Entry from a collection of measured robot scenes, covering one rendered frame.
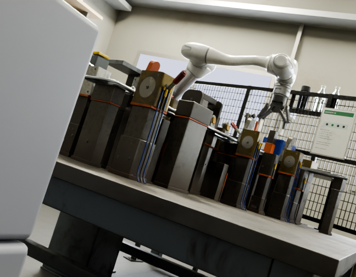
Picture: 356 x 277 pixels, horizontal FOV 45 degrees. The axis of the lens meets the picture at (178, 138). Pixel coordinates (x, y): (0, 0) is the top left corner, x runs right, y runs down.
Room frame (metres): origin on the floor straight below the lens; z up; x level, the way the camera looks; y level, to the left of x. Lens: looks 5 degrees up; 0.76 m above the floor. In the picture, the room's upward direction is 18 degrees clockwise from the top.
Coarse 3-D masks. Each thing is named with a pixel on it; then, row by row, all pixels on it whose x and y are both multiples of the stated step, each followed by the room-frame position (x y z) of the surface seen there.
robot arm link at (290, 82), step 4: (292, 60) 2.30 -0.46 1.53; (296, 64) 2.30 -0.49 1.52; (296, 68) 2.30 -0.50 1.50; (296, 72) 2.30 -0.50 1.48; (292, 76) 2.26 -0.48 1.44; (276, 80) 2.32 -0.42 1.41; (280, 80) 2.29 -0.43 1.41; (284, 80) 2.27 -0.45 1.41; (288, 80) 2.27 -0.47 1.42; (292, 80) 2.29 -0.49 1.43; (284, 84) 2.30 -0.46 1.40; (288, 84) 2.30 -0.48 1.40; (292, 84) 2.32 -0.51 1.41
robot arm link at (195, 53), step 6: (192, 42) 2.54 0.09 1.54; (186, 48) 2.53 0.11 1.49; (192, 48) 2.51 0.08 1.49; (198, 48) 2.49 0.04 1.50; (204, 48) 2.48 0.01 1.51; (186, 54) 2.54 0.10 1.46; (192, 54) 2.51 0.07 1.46; (198, 54) 2.49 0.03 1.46; (204, 54) 2.48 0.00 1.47; (192, 60) 2.56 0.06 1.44; (198, 60) 2.52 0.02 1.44; (204, 60) 2.50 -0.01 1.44; (198, 66) 2.62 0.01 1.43
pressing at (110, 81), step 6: (84, 78) 1.56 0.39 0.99; (90, 78) 1.58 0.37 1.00; (96, 78) 1.47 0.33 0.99; (102, 78) 1.45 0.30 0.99; (108, 78) 1.44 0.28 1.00; (108, 84) 1.59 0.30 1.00; (114, 84) 1.54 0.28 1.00; (120, 84) 1.46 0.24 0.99; (126, 90) 1.58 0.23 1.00; (132, 90) 1.50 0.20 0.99; (168, 108) 1.72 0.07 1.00; (168, 114) 1.91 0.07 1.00; (174, 114) 1.82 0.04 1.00; (210, 126) 1.84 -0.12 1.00; (216, 132) 2.00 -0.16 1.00; (222, 132) 1.91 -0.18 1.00; (222, 138) 2.13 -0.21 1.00; (228, 138) 2.07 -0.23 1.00; (234, 138) 1.97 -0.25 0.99
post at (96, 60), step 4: (92, 56) 1.85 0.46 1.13; (96, 56) 1.83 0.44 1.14; (92, 60) 1.84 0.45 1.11; (96, 60) 1.83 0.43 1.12; (100, 60) 1.84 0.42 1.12; (104, 60) 1.86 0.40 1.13; (92, 64) 1.84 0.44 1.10; (96, 64) 1.83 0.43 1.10; (100, 64) 1.85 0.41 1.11; (104, 64) 1.86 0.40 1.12; (104, 68) 1.87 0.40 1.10
